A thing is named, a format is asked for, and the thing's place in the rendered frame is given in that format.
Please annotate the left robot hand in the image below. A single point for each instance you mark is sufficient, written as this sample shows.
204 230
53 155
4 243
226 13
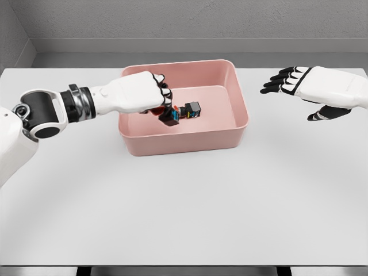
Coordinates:
138 92

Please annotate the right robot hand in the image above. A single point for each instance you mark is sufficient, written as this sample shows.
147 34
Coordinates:
325 86

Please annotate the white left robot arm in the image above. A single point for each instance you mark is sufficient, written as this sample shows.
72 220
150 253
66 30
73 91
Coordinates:
11 143

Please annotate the pink plastic basket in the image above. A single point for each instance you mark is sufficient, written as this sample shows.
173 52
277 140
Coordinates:
184 141

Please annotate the black industrial switch grey block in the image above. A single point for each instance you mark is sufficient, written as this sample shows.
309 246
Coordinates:
192 110

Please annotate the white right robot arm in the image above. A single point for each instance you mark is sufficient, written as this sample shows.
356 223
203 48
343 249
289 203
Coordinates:
364 92

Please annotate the black industrial switch blue terminals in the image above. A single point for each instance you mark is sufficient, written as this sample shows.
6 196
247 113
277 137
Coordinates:
171 118

